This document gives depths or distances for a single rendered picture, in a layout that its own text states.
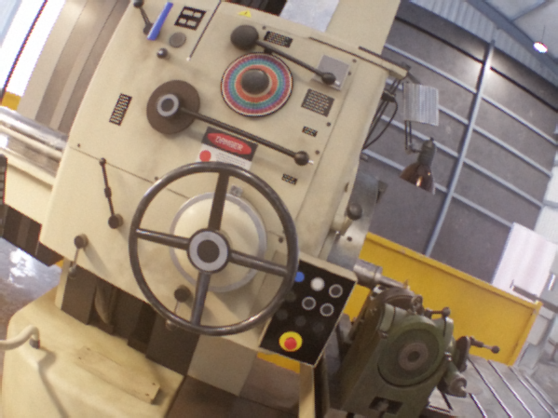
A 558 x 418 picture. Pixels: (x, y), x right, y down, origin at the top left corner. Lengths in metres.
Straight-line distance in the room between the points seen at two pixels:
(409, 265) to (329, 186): 2.57
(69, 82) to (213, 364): 1.28
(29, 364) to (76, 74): 1.20
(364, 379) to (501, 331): 2.96
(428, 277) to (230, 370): 2.07
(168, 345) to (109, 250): 0.80
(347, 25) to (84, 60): 1.07
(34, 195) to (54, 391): 0.70
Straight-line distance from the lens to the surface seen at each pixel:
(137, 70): 1.64
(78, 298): 2.46
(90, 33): 2.44
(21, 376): 2.07
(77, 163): 1.68
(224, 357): 2.36
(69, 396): 1.94
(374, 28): 2.29
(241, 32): 1.54
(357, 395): 1.58
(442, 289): 4.19
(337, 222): 1.61
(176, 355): 2.39
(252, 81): 1.48
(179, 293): 1.59
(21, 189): 2.10
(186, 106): 1.57
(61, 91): 2.45
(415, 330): 1.57
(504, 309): 4.40
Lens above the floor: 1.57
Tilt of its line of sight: 6 degrees down
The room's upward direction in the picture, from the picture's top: 22 degrees clockwise
